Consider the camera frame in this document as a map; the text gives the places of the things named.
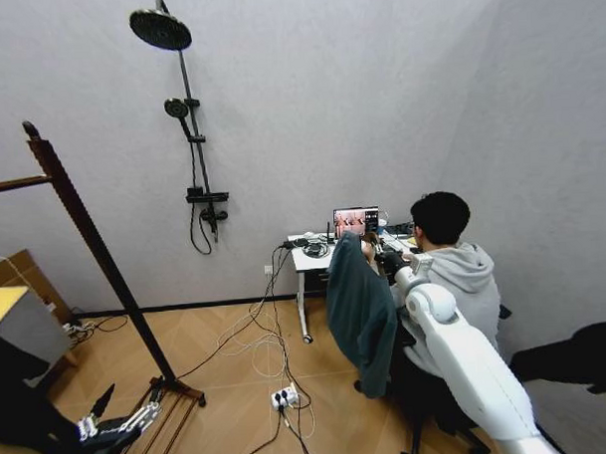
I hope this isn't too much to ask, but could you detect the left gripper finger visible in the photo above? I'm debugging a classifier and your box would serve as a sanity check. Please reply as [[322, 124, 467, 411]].
[[119, 376, 168, 437], [75, 382, 118, 441]]

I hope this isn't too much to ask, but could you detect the dark teal garment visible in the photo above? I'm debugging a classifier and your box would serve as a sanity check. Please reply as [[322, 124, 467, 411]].
[[323, 229, 403, 401]]

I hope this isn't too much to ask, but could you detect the laptop with lit screen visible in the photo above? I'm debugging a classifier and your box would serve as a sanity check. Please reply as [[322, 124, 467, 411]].
[[332, 205, 382, 240]]

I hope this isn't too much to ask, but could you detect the dark desk drawer unit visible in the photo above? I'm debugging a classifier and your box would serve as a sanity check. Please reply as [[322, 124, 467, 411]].
[[303, 269, 337, 297]]

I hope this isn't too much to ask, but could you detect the person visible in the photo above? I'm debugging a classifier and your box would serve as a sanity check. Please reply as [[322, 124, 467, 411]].
[[347, 188, 516, 438]]

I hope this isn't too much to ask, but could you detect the white desk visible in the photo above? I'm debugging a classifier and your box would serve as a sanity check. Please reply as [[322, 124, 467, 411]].
[[287, 226, 424, 346]]

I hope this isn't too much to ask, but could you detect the grey cabinet with yellow top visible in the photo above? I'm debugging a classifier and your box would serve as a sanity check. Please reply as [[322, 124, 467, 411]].
[[0, 283, 79, 371]]

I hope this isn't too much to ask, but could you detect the white power strip with plugs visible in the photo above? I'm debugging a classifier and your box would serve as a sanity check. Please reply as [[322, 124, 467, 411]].
[[268, 382, 301, 412]]

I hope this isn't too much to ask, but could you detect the dark wooden clothes rack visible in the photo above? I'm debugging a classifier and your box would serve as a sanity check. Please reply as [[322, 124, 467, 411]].
[[0, 114, 209, 454]]

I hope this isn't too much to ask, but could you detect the brown cardboard box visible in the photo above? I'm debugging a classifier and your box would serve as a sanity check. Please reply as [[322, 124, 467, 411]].
[[0, 247, 75, 330]]

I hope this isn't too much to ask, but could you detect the black office chair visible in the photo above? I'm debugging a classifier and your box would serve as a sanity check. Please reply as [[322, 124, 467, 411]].
[[392, 299, 519, 454]]

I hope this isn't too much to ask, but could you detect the black shower mixer tap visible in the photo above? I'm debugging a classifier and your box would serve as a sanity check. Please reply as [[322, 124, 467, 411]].
[[183, 186, 233, 237]]

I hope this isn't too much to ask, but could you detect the black handheld shower head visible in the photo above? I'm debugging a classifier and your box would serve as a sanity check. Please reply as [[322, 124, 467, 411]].
[[162, 97, 193, 142]]

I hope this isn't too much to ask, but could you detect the large black shower head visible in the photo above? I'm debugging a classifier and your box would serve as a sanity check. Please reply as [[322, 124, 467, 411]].
[[126, 0, 194, 54]]

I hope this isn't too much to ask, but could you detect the coiled black cable bundle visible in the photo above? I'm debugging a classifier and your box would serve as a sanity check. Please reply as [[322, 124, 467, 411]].
[[301, 240, 331, 260]]

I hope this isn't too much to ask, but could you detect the long black floor cable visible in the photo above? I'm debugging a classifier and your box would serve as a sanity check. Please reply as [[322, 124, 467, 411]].
[[168, 241, 321, 454]]

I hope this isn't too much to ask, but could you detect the long white floor cable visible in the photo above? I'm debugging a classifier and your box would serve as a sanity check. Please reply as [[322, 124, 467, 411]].
[[213, 299, 318, 430]]

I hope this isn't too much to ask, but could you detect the black shower hose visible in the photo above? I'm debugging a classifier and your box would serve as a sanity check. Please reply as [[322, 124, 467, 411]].
[[185, 134, 217, 256]]

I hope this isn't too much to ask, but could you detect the black shower riser rail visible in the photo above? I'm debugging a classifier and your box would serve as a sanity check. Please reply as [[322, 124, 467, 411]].
[[175, 46, 214, 193]]

